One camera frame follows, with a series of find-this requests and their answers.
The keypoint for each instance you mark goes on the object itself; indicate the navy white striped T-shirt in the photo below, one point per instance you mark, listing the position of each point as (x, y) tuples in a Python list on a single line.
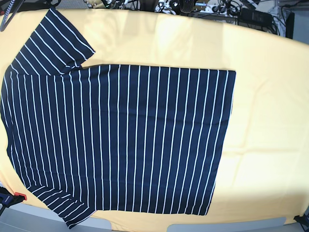
[(111, 137)]

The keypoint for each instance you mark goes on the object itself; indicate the white power strip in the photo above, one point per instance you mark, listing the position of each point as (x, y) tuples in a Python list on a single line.
[(173, 7)]

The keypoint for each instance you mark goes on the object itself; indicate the yellow table cloth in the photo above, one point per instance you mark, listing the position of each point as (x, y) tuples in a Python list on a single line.
[(264, 166)]

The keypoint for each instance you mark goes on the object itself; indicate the black power adapter box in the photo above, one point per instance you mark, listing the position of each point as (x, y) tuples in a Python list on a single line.
[(254, 17)]

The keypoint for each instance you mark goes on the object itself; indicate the grey chair back right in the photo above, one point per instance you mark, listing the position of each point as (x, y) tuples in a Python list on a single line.
[(229, 227)]

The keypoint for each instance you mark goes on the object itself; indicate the grey chair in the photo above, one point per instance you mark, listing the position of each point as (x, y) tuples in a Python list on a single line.
[(16, 221), (229, 227)]

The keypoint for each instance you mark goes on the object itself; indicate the blue red table clamp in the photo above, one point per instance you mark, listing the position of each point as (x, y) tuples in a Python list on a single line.
[(7, 199)]

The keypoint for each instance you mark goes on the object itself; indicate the grey chair back left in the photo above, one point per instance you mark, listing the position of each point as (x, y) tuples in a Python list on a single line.
[(16, 221)]

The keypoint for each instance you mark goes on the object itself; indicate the black right table clamp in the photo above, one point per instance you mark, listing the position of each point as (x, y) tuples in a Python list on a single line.
[(303, 221)]

